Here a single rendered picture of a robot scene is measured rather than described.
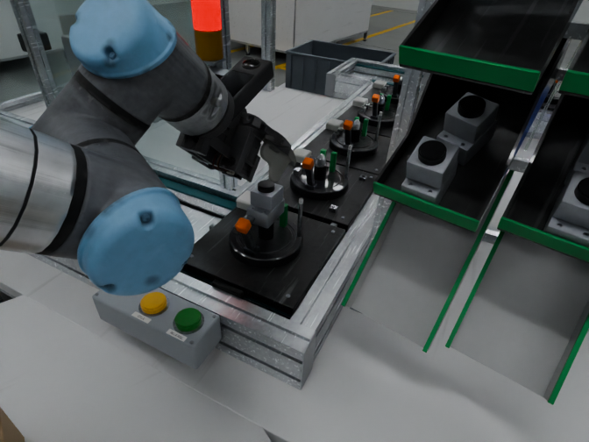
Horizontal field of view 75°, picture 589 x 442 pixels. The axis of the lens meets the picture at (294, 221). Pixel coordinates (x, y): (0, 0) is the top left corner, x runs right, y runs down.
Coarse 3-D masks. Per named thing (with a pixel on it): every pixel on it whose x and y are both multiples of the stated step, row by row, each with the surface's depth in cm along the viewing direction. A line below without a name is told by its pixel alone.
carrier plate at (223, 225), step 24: (240, 216) 82; (288, 216) 83; (216, 240) 75; (312, 240) 76; (336, 240) 77; (192, 264) 70; (216, 264) 70; (240, 264) 70; (288, 264) 71; (312, 264) 71; (240, 288) 66; (264, 288) 66; (288, 288) 66; (288, 312) 63
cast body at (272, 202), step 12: (264, 180) 68; (252, 192) 67; (264, 192) 67; (276, 192) 67; (252, 204) 69; (264, 204) 67; (276, 204) 68; (252, 216) 68; (264, 216) 67; (276, 216) 70
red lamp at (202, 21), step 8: (192, 0) 66; (200, 0) 65; (208, 0) 65; (216, 0) 66; (192, 8) 67; (200, 8) 66; (208, 8) 66; (216, 8) 67; (192, 16) 68; (200, 16) 67; (208, 16) 67; (216, 16) 67; (200, 24) 67; (208, 24) 67; (216, 24) 68
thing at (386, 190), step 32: (448, 96) 57; (480, 96) 55; (512, 96) 54; (544, 96) 50; (416, 128) 53; (512, 128) 51; (480, 160) 49; (512, 160) 48; (384, 192) 49; (448, 192) 48; (480, 192) 47
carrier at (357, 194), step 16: (320, 160) 89; (336, 160) 94; (288, 176) 96; (304, 176) 92; (320, 176) 91; (336, 176) 93; (352, 176) 98; (368, 176) 98; (288, 192) 90; (304, 192) 88; (320, 192) 87; (336, 192) 88; (352, 192) 92; (368, 192) 92; (288, 208) 86; (304, 208) 85; (320, 208) 86; (352, 208) 86
